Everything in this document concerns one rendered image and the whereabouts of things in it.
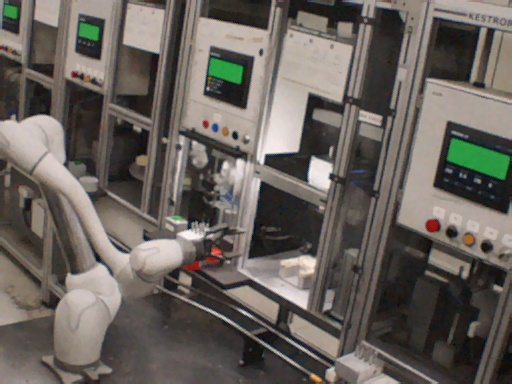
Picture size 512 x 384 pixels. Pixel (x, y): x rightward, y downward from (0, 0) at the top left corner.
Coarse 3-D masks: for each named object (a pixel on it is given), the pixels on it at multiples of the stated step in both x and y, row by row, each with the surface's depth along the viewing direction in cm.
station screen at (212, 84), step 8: (216, 56) 266; (224, 56) 263; (208, 64) 270; (240, 64) 257; (208, 72) 270; (208, 80) 271; (216, 80) 267; (224, 80) 264; (240, 80) 257; (208, 88) 271; (216, 88) 268; (224, 88) 264; (232, 88) 261; (240, 88) 258; (224, 96) 265; (232, 96) 261
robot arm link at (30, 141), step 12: (0, 132) 207; (12, 132) 207; (24, 132) 209; (36, 132) 213; (0, 144) 207; (12, 144) 206; (24, 144) 206; (36, 144) 208; (12, 156) 207; (24, 156) 206; (36, 156) 207; (24, 168) 208
